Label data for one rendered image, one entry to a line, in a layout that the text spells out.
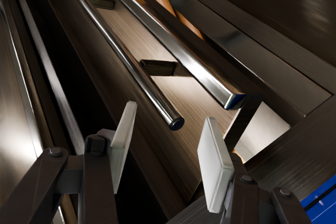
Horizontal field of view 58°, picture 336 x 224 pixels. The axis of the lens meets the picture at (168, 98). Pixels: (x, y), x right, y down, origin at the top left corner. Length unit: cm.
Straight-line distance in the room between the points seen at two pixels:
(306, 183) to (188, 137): 13
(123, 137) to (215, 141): 6
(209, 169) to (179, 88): 18
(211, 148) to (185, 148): 15
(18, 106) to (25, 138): 8
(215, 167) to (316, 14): 35
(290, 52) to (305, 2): 11
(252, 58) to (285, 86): 6
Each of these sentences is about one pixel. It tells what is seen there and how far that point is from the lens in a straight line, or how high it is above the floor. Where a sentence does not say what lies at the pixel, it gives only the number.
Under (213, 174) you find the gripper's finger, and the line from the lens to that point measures 18.
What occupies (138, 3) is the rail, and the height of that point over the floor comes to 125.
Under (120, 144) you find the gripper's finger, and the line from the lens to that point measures 16.
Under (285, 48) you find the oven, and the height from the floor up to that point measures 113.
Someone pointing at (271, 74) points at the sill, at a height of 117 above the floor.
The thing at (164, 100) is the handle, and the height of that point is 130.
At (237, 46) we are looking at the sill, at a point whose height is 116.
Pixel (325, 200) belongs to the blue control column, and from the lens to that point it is 30.
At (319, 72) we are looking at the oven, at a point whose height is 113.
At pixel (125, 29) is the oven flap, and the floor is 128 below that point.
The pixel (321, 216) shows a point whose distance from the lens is 30.
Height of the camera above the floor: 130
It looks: 2 degrees down
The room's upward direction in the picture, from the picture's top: 127 degrees counter-clockwise
